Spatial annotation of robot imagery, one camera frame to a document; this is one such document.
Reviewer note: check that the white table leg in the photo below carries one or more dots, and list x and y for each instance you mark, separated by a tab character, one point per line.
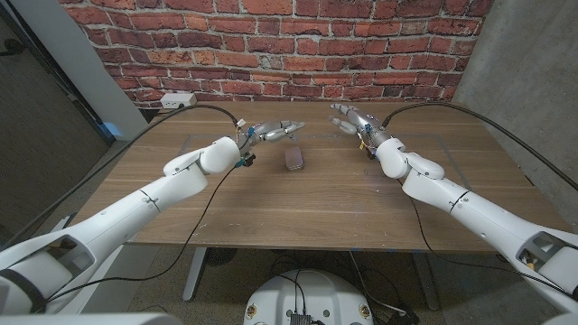
195	271
425	280

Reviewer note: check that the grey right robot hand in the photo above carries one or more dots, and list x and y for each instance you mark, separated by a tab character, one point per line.
366	126

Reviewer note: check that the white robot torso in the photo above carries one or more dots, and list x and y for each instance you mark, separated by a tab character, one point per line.
311	298

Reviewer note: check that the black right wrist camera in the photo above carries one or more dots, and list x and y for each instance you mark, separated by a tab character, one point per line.
371	153

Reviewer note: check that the dark perforated wall panel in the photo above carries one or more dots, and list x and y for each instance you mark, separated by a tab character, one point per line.
40	149

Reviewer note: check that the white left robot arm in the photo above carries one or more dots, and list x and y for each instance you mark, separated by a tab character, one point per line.
126	216

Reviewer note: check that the silver hinged tin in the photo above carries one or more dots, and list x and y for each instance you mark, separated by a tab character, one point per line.
294	159

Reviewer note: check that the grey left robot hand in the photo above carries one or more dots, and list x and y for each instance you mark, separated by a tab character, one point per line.
271	131

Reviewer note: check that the white power strip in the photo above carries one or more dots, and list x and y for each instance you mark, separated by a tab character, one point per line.
178	100

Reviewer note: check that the red brick print backdrop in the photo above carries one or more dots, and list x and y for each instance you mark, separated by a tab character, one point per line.
280	45

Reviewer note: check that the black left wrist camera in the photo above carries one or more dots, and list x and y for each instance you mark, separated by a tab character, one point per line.
248	159

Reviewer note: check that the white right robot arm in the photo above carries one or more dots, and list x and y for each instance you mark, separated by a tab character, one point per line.
487	216

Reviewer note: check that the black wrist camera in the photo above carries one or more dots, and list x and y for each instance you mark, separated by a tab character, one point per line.
248	159
371	153

